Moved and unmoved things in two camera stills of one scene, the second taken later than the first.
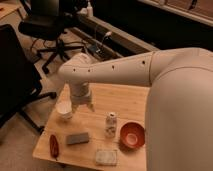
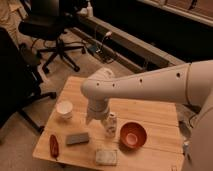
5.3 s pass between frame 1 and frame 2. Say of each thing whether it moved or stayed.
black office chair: stayed
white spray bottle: stayed
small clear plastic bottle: stayed
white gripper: moved
